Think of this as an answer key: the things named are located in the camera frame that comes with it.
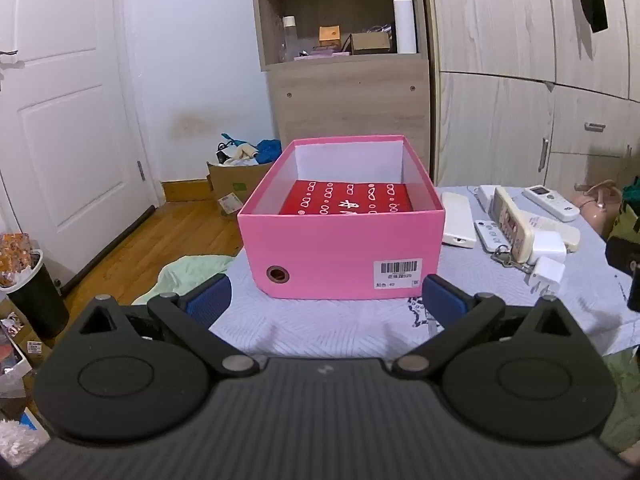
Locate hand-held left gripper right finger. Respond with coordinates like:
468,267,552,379
391,274,576,377

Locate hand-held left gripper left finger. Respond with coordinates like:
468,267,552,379
77,274,256,377

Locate cream remote control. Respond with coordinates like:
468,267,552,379
527,215,582,253

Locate bunch of keys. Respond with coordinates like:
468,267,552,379
490,247,532,275

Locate large white charger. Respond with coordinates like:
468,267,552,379
525,232,568,265

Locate small white plug charger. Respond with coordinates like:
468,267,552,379
524,257,567,297

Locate small white remote control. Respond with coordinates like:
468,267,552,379
473,219,512,254

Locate white remote with dark logo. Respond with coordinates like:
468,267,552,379
522,186,581,223

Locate beige remote control with screen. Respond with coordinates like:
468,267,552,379
492,186,535,264

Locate pink cardboard box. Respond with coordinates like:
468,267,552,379
236,135,446,302

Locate light green cloth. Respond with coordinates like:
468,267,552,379
131,255,236,307

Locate black door draft stopper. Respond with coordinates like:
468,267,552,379
59,205,157,297

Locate brown cardboard box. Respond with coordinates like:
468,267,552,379
207,160,277,205

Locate red patterned booklet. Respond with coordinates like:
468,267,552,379
278,178,415,217

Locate blue plastic bag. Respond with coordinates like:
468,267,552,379
256,138,282,165

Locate black trash bin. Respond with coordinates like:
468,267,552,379
4,249,71,341

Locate orange snack packets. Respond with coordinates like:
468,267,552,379
0,232,38,288

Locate white door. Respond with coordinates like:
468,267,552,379
0,0,162,291

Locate wooden shelf cabinet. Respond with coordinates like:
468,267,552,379
249,0,432,173

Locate white fluffy cloth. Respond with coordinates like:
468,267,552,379
0,417,48,461

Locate light wooden wardrobe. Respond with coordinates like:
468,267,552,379
422,0,640,198

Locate small brown box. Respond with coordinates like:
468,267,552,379
349,33,391,56

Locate flat pink box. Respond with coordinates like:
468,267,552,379
293,51,352,62

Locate clear bottle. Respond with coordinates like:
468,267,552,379
281,16,301,62

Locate white paper roll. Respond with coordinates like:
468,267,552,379
392,0,417,55

